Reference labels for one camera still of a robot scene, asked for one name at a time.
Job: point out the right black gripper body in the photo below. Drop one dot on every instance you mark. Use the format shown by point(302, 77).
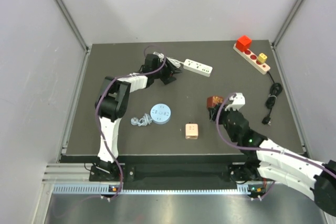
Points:
point(222, 117)

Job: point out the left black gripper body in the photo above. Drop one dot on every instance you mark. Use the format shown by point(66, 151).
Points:
point(163, 72)

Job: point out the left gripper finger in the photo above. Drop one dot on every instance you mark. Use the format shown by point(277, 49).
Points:
point(175, 66)
point(168, 80)

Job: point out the white power strip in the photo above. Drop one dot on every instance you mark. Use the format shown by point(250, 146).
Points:
point(197, 67)

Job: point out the round light blue socket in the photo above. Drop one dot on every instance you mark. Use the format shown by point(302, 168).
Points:
point(160, 113)

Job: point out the brown cube plug adapter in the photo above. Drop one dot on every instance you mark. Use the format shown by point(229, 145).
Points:
point(213, 101)

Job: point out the pink cube plug adapter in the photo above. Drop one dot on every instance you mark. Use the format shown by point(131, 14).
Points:
point(191, 131)

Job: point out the cream power strip red sockets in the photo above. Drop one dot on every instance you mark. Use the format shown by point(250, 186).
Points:
point(249, 56)

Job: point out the red cube plug adapter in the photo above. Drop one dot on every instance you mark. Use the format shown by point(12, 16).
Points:
point(243, 43)

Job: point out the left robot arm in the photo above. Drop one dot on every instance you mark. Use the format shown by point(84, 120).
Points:
point(112, 102)

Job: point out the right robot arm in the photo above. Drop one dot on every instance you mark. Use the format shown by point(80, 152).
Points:
point(312, 178)

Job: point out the yellow cube plug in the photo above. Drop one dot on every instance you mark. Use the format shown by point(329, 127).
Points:
point(262, 58)

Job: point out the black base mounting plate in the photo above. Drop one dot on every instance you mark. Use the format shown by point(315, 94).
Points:
point(138, 172)

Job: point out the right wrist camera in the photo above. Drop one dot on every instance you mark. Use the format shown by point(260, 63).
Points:
point(235, 102)

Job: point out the slotted cable duct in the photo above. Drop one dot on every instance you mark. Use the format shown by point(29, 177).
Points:
point(106, 189)

